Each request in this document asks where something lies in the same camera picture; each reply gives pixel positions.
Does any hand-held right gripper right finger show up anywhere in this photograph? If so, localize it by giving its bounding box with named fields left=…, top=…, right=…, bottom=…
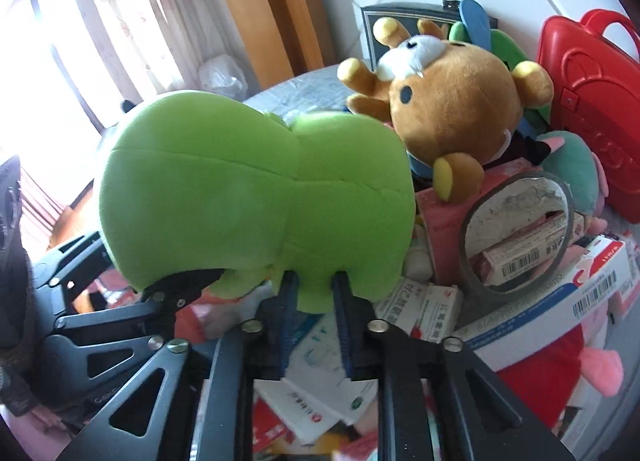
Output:
left=330, top=271, right=576, bottom=461

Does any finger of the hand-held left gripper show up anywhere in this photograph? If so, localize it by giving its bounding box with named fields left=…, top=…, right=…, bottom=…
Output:
left=47, top=268, right=226, bottom=382
left=31, top=230, right=118, bottom=314

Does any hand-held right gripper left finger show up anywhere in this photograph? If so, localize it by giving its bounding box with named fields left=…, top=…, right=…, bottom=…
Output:
left=55, top=271, right=301, bottom=461

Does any green plush toy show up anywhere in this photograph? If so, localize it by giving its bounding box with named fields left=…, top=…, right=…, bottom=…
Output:
left=97, top=90, right=416, bottom=314

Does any person's left forearm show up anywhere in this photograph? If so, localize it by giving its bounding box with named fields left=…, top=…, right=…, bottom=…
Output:
left=0, top=336, right=61, bottom=434

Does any white red medicine box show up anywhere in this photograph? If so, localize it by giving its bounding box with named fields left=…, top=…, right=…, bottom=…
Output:
left=410, top=286, right=463, bottom=342
left=375, top=283, right=431, bottom=329

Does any white box green logo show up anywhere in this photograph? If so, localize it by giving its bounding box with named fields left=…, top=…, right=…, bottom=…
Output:
left=255, top=316, right=381, bottom=444

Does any white fluffy plush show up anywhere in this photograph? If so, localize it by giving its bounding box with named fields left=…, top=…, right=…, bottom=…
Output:
left=404, top=223, right=435, bottom=279

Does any large pink carton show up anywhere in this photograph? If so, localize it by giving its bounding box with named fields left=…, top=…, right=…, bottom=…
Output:
left=415, top=158, right=531, bottom=287

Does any pink barcode carton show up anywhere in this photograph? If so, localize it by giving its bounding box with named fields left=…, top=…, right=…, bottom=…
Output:
left=472, top=213, right=571, bottom=287

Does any red pink plush toy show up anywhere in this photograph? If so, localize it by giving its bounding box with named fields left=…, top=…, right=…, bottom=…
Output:
left=495, top=328, right=626, bottom=422

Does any grey tape roll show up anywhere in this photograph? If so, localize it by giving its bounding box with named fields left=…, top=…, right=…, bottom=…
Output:
left=460, top=168, right=576, bottom=324

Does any white blue red box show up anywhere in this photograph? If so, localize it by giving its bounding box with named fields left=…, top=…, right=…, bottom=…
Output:
left=465, top=236, right=631, bottom=357

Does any clear plastic bag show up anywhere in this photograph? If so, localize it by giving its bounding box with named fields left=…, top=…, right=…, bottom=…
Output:
left=199, top=55, right=249, bottom=102

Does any brown bear plush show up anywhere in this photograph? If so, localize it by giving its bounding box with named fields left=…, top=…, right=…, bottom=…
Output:
left=387, top=36, right=553, bottom=204

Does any light curtain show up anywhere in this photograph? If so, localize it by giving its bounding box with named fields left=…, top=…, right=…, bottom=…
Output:
left=0, top=0, right=211, bottom=142

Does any white brown deer plush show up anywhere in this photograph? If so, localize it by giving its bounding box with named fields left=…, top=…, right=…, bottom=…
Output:
left=337, top=16, right=451, bottom=122

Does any teal plush toy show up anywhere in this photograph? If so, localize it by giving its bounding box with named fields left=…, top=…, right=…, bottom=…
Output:
left=535, top=131, right=608, bottom=216

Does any dark framed box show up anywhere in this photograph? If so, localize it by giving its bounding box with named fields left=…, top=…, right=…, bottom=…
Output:
left=361, top=2, right=498, bottom=72

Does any red toy suitcase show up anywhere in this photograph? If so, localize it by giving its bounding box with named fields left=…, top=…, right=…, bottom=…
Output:
left=536, top=10, right=640, bottom=224

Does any wooden wall trim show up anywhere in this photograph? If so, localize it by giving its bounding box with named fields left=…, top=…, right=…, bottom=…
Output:
left=202, top=0, right=326, bottom=92

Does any green plush blue propeller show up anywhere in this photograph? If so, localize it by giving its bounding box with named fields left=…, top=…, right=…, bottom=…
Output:
left=447, top=0, right=551, bottom=126

